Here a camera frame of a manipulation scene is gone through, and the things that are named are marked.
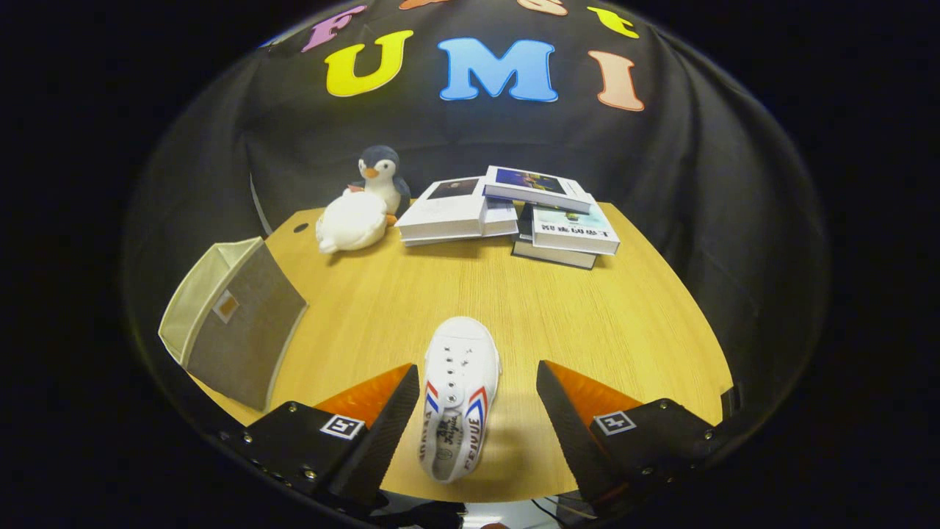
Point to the white plush toy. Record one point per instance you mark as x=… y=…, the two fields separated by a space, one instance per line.
x=352 y=220

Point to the blue cover book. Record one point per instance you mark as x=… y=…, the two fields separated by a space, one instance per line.
x=536 y=187

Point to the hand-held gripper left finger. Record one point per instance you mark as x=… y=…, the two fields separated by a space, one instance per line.
x=385 y=433

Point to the plain white book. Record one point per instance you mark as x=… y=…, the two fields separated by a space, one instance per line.
x=501 y=218

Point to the dark grey book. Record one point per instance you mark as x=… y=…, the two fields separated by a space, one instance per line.
x=551 y=255

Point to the white shoe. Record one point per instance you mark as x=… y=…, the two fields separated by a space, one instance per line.
x=459 y=367

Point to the white book dark photo cover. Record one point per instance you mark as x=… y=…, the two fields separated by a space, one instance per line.
x=444 y=209

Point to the teal cover book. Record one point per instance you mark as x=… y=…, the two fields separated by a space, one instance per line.
x=576 y=231

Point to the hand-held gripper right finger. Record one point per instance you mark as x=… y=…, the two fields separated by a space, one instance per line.
x=569 y=433

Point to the grey fabric storage box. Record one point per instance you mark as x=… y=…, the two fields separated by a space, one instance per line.
x=250 y=330

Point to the penguin plush toy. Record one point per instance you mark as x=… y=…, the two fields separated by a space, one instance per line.
x=382 y=180

